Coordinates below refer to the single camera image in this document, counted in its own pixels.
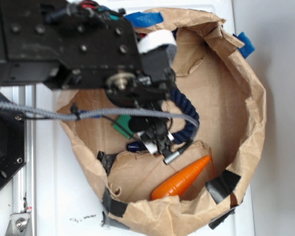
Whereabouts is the blue masking tape strip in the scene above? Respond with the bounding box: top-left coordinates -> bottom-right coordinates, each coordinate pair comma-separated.
233,32 -> 256,59

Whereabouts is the blue tape piece top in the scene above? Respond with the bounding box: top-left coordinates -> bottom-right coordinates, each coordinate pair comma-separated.
125,12 -> 164,28

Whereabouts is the black tape patch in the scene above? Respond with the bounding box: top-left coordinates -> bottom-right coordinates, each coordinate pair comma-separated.
206,170 -> 241,204

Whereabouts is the green rectangular block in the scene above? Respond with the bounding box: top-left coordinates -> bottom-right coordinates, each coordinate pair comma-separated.
113,115 -> 134,139

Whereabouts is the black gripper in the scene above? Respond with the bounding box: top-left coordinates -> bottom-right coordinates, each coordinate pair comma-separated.
0,0 -> 177,109

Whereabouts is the dark blue thick rope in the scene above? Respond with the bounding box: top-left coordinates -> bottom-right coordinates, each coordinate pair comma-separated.
126,88 -> 200,153

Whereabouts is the orange plastic carrot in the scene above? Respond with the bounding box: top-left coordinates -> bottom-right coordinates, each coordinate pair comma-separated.
151,156 -> 211,200

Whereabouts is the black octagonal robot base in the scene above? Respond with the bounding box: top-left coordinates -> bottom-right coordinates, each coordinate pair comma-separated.
0,108 -> 25,191

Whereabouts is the grey braided cable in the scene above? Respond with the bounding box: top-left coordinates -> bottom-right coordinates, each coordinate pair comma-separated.
0,100 -> 200,133

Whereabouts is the brown paper bag bin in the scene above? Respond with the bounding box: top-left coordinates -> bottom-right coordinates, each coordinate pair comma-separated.
56,7 -> 267,236

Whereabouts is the aluminium extrusion rail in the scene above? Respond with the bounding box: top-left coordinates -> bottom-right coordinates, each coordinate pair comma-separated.
4,84 -> 37,236

